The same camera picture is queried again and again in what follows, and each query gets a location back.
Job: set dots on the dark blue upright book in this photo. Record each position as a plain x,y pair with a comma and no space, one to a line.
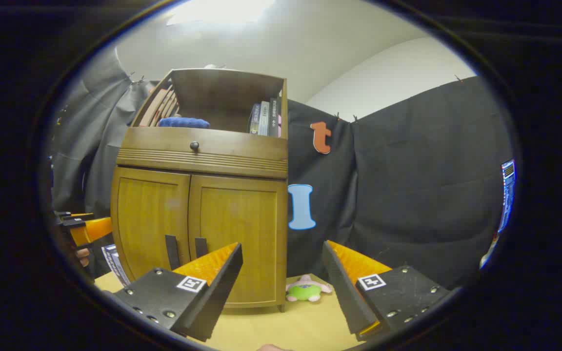
255,119

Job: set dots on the white blue printed booklet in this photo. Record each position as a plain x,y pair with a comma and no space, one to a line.
114,263

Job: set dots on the folded blue cloth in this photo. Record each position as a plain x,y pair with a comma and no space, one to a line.
183,123

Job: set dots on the pink and green plush toy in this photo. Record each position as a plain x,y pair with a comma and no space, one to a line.
305,291

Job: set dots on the grey upright book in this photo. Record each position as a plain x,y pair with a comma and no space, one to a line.
264,118

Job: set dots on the small white object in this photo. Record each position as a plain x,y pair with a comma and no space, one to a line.
210,66

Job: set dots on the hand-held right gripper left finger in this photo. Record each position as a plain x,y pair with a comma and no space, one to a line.
212,302

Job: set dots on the wooden double-door shoe cabinet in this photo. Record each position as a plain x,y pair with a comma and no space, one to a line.
222,97

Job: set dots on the row of leaning brown books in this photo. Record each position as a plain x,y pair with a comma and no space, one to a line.
154,109

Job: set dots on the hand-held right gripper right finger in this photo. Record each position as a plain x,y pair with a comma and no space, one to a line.
349,297

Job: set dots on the wooden drawer with black knob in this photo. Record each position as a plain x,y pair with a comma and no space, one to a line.
242,151

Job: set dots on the black upright book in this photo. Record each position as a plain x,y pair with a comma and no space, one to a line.
273,117

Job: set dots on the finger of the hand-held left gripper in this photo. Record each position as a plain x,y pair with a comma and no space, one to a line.
95,230
78,215

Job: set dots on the black backdrop cloth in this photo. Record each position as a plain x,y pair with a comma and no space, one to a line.
408,170

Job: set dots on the wooden cabinet door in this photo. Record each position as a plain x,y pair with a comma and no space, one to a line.
242,219
149,214

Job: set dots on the blue white printed banner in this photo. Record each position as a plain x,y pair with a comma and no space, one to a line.
508,195

